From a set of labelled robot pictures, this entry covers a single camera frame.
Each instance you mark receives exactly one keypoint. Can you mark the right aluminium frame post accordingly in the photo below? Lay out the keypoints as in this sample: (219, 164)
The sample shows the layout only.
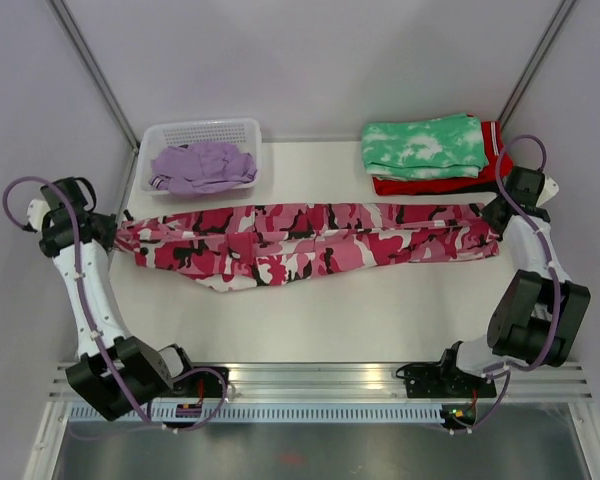
(540, 53)

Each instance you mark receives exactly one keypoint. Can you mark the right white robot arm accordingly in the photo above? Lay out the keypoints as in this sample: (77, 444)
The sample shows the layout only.
(536, 321)

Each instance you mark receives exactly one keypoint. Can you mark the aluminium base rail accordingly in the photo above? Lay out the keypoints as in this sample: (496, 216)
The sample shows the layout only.
(376, 383)

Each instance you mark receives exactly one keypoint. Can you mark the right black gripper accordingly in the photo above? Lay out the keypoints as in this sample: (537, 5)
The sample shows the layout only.
(487, 213)

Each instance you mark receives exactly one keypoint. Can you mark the lilac trousers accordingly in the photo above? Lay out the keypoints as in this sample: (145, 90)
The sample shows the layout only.
(201, 168)

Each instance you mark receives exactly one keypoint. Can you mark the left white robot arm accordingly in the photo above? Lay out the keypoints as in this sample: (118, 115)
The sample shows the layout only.
(115, 373)

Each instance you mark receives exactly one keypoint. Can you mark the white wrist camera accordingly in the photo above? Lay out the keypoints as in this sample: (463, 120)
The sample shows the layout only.
(36, 211)
(550, 190)

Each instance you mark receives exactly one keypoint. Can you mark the aluminium frame post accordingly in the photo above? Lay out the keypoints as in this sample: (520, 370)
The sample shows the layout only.
(540, 53)
(68, 24)

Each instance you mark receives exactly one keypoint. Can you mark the white plastic basket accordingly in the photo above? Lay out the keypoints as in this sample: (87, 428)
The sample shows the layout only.
(244, 133)

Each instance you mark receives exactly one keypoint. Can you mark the left aluminium frame post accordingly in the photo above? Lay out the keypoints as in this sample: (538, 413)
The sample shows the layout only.
(68, 24)

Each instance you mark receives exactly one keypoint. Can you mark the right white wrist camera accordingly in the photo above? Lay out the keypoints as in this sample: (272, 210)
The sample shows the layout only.
(550, 190)

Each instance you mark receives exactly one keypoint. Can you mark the white slotted cable duct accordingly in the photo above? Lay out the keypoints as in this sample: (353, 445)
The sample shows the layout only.
(176, 413)

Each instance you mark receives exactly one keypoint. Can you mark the red folded trousers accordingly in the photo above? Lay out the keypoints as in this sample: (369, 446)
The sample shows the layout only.
(493, 145)

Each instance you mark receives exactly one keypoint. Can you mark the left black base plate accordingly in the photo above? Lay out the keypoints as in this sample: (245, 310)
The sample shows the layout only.
(202, 382)

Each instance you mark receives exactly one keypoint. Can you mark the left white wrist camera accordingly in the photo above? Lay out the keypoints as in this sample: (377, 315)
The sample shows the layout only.
(36, 211)

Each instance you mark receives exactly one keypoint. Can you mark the pink camouflage trousers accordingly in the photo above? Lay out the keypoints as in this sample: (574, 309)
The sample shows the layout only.
(238, 248)

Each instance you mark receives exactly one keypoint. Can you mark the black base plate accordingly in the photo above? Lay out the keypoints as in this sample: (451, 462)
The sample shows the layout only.
(428, 381)
(202, 382)

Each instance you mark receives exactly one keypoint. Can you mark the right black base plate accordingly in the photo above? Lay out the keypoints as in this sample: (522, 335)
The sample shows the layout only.
(428, 381)

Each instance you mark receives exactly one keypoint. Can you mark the green tie-dye folded trousers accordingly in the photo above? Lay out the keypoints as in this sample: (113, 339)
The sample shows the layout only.
(436, 149)

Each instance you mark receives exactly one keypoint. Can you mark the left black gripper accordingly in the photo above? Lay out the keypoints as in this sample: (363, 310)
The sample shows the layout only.
(107, 223)

